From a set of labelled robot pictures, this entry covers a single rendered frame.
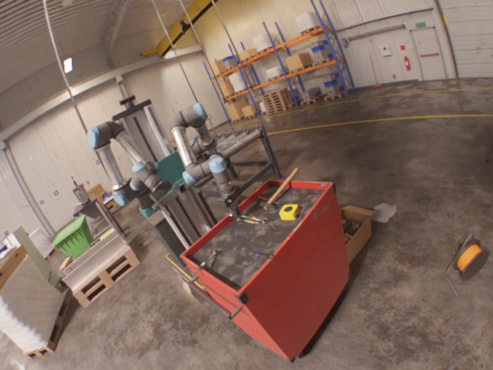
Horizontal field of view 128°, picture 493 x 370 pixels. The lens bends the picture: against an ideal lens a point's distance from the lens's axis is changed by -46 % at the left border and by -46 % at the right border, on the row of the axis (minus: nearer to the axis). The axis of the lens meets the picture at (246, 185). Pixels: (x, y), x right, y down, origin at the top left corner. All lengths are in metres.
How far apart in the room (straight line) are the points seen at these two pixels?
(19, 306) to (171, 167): 2.94
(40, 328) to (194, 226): 2.82
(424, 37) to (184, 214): 10.16
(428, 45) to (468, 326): 9.72
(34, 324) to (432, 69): 12.86
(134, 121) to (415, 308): 2.44
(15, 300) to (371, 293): 3.97
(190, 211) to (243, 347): 1.21
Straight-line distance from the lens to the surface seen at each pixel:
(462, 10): 10.74
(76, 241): 4.40
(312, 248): 1.05
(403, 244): 2.08
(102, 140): 1.40
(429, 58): 10.42
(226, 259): 0.99
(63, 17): 11.56
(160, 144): 1.82
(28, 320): 3.68
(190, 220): 1.96
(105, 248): 3.56
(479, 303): 1.86
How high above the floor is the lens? 1.50
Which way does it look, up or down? 22 degrees down
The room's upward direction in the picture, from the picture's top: 24 degrees counter-clockwise
